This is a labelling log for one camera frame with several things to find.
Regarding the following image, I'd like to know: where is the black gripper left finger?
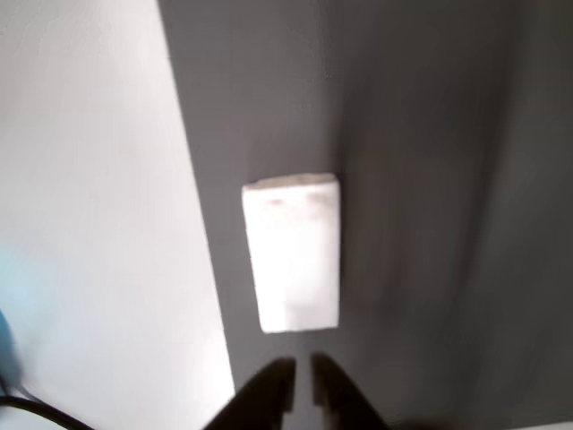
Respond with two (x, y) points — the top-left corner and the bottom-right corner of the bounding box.
(201, 356), (297, 430)

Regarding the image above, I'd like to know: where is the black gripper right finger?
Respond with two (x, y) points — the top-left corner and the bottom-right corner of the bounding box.
(311, 352), (390, 430)

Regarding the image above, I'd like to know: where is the white rectangular block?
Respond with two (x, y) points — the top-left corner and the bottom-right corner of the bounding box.
(241, 172), (341, 335)

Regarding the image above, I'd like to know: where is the gray desk mat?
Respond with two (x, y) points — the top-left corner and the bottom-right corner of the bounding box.
(156, 0), (573, 430)

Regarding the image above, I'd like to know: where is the black camera cable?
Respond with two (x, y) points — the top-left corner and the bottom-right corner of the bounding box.
(0, 393), (89, 430)

